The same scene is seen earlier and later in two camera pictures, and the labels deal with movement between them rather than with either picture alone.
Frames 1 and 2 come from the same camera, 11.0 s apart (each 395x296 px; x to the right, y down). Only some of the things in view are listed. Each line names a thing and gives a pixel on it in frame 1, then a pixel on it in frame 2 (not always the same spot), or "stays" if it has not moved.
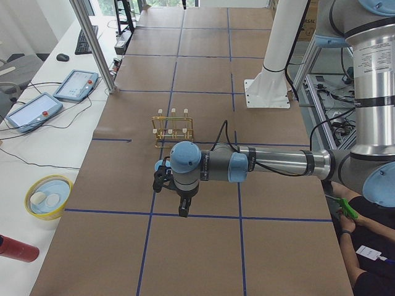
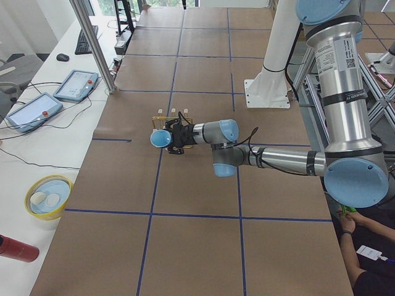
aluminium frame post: (100, 60) stays
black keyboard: (83, 47) stays
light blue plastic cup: (160, 163) → (161, 138)
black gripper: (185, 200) → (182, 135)
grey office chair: (15, 73) stays
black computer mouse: (62, 57) stays
